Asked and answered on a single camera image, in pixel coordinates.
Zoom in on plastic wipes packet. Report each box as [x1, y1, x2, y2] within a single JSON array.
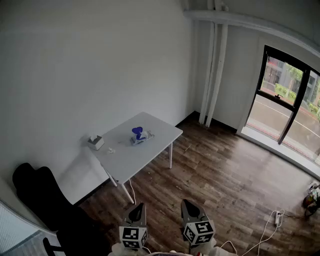
[[129, 126, 156, 147]]

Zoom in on colourful bag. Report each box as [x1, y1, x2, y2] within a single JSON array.
[[302, 182, 320, 217]]

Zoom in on thin gripper cable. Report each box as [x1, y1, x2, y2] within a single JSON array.
[[219, 240, 238, 256]]

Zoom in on black framed window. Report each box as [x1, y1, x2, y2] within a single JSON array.
[[246, 44, 320, 161]]

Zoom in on black office chair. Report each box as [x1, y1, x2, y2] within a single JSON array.
[[12, 162, 112, 256]]

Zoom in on white power strip with cable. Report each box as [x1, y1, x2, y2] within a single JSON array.
[[241, 208, 286, 256]]

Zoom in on white grey tissue box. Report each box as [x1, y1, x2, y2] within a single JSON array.
[[87, 134, 105, 151]]

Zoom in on person's left forearm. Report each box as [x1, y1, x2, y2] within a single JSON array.
[[110, 243, 151, 256]]

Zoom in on white vertical pipe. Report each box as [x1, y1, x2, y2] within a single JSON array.
[[205, 22, 229, 128], [199, 21, 216, 125]]

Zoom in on white table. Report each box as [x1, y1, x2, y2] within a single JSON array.
[[87, 111, 184, 205]]

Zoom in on frosted ribbed glass panel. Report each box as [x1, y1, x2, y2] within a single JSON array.
[[0, 199, 44, 256]]

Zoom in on white printed sweatshirt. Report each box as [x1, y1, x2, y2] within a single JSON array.
[[149, 246, 241, 256]]

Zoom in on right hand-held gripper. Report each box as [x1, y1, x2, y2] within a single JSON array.
[[180, 199, 216, 249]]

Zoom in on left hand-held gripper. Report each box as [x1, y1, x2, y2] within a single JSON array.
[[118, 202, 149, 251]]

